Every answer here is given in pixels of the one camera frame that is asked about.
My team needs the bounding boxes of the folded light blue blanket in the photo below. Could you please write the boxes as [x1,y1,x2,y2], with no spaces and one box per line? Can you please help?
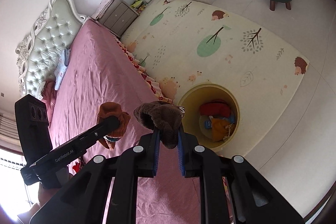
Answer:
[54,48,71,91]

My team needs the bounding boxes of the cream patterned floor mat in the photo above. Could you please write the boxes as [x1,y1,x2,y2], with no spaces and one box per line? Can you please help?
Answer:
[120,0,310,114]

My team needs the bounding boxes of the green tufted headboard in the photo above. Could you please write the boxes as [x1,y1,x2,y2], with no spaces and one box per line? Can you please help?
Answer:
[15,0,87,97]

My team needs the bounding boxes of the pink bed sheet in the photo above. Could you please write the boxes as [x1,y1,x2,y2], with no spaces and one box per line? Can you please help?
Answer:
[49,20,201,223]

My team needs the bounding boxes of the blue nasal spray box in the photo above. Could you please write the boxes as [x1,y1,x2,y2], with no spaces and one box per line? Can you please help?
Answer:
[203,116,234,130]

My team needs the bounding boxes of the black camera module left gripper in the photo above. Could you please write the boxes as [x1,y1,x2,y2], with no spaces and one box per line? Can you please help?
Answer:
[15,94,52,166]

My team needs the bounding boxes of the pink cloth on nightstand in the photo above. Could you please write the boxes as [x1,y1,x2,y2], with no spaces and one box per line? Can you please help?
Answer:
[91,0,114,20]

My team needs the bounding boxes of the grey bedside table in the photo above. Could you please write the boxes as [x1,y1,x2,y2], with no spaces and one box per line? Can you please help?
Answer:
[97,0,139,38]

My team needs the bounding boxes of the orange brown sock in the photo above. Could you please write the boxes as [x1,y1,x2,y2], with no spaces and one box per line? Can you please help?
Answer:
[97,102,130,150]

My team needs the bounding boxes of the beige curtain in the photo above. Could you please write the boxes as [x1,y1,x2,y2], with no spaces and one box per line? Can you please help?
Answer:
[0,110,23,155]

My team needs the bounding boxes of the mustard yellow drawstring bag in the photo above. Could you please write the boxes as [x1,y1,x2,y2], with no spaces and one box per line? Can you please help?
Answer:
[211,124,235,142]

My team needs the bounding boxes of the yellow trash bin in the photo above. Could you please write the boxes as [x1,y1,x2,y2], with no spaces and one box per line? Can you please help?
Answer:
[179,84,240,152]

